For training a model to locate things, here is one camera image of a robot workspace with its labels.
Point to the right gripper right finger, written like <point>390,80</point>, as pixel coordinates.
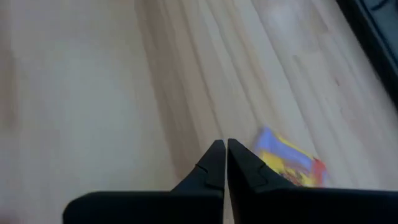
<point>245,174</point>

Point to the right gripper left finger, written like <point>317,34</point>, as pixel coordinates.
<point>211,174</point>

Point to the yellow purple candy pack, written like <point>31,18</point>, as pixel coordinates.
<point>289,160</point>

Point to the black aluminium table frame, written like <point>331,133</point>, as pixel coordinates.
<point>382,46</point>

